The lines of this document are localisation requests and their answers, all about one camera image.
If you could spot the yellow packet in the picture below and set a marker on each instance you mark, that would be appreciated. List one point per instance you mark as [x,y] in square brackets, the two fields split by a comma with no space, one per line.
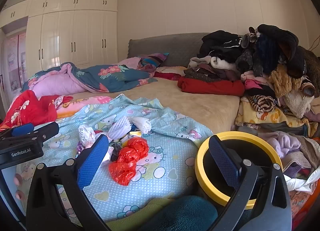
[135,134]

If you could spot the teal plush cloth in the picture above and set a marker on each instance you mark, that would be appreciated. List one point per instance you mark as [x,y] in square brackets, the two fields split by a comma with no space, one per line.
[180,213]

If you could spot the pink patterned fabric basket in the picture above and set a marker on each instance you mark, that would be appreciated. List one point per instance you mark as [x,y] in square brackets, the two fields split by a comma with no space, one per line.
[298,203]

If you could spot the blue pink floral quilt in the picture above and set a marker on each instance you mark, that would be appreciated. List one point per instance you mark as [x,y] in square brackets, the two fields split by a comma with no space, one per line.
[112,75]

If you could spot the dark wrapper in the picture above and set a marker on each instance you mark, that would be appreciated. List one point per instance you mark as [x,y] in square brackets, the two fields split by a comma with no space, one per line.
[116,151]

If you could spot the grey padded headboard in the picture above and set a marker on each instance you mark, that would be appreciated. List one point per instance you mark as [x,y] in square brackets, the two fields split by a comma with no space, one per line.
[180,48]

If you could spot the olive green cloth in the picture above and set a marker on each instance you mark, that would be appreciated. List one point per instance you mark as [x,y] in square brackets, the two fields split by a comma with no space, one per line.
[130,218]

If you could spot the light blue cartoon sheet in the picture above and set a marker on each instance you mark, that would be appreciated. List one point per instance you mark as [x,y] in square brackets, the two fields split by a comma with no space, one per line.
[162,166]

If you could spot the beige plush bed blanket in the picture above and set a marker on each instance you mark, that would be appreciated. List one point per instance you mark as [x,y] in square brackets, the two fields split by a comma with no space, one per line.
[187,101]

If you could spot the cream pillow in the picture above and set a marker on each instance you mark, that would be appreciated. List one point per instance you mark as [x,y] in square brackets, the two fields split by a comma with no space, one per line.
[172,69]

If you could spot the purple wrapper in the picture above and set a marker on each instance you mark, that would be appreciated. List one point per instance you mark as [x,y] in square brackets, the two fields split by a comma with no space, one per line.
[80,147]

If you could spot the beige knitted garment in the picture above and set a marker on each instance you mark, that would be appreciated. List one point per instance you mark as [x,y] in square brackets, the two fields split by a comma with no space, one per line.
[310,151]

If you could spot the cream white wardrobe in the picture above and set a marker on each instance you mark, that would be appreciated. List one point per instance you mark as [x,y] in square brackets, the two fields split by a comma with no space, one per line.
[82,38]

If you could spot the dark red cloth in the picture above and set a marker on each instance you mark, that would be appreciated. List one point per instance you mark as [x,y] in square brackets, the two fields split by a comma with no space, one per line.
[167,75]

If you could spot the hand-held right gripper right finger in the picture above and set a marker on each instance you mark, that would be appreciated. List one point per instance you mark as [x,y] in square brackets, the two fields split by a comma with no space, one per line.
[225,166]

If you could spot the red plastic bag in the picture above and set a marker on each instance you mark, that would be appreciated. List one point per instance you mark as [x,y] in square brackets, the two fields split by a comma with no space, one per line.
[127,161]

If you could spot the white cloth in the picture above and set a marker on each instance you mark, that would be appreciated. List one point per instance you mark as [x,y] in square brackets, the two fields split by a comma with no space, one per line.
[307,183]

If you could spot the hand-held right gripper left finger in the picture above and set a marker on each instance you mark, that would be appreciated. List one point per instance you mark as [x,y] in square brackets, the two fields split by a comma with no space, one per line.
[92,163]

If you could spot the striped colourful pillow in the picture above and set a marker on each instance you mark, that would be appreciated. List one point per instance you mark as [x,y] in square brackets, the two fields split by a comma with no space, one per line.
[155,58]

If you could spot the lavender fluffy sweater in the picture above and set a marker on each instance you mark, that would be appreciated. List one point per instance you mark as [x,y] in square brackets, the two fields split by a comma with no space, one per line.
[285,142]

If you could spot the pink cartoon blanket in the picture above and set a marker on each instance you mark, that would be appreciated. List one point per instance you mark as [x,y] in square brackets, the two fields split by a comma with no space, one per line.
[80,106]

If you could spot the pink cartoon curtain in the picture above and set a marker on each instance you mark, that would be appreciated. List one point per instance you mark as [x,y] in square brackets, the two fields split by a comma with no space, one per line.
[15,65]

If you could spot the purple knitted garment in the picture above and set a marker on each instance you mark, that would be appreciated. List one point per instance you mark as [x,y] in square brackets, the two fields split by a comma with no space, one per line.
[292,171]

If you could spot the light pink pillow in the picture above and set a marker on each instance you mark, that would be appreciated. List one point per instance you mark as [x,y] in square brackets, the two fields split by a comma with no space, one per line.
[130,62]

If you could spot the black bin with yellow rim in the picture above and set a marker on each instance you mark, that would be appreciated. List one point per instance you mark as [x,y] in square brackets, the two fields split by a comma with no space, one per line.
[240,134]

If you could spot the red floral cloth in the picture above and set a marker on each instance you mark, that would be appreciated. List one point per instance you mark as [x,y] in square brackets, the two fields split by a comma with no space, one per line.
[30,108]

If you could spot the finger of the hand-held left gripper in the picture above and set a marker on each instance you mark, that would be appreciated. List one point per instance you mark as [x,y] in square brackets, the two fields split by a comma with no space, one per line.
[23,129]
[47,132]

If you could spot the person's left hand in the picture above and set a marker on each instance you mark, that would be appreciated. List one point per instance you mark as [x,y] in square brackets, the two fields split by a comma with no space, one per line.
[18,180]

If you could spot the pile of mixed clothes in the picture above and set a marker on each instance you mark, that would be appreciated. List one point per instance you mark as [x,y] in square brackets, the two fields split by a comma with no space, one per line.
[265,45]

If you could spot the red folded garment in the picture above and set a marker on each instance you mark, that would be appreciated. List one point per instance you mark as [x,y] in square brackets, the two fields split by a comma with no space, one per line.
[212,87]

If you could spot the yellow cartoon blanket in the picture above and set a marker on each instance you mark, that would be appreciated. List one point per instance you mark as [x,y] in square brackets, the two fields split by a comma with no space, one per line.
[270,118]

